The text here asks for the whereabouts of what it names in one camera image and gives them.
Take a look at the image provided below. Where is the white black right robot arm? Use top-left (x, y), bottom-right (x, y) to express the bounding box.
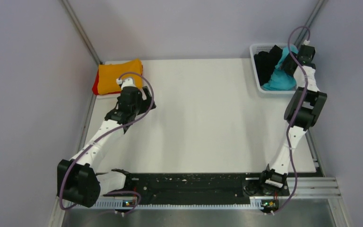
top-left (244, 41), bottom-right (328, 196)

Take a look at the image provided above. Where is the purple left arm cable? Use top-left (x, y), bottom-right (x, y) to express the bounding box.
top-left (59, 72), bottom-right (156, 216)

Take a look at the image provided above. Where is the teal t shirt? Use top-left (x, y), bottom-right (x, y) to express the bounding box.
top-left (261, 47), bottom-right (296, 91)

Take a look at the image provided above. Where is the folded orange t shirt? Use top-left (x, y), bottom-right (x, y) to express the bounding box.
top-left (98, 59), bottom-right (143, 88)

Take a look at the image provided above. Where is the white plastic laundry basket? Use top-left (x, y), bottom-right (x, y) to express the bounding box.
top-left (249, 43), bottom-right (296, 95)

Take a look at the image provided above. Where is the grey aluminium frame post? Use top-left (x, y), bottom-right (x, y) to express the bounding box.
top-left (59, 0), bottom-right (102, 65)

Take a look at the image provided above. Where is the right grey frame post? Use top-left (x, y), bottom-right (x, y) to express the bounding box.
top-left (294, 0), bottom-right (328, 46)

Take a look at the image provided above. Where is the aluminium rail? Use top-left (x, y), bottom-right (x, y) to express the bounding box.
top-left (293, 177), bottom-right (341, 199)

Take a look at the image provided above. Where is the folded red t shirt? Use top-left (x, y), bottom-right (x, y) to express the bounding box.
top-left (92, 71), bottom-right (121, 96)

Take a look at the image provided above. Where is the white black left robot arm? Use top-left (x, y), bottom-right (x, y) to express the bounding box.
top-left (57, 78), bottom-right (156, 210)

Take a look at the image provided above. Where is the folded white t shirt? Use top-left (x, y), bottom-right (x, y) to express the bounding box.
top-left (96, 93), bottom-right (120, 100)

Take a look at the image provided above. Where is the black crumpled t shirt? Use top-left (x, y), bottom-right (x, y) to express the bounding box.
top-left (254, 45), bottom-right (283, 86)

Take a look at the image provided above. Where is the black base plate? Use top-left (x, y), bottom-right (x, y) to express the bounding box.
top-left (102, 172), bottom-right (290, 206)

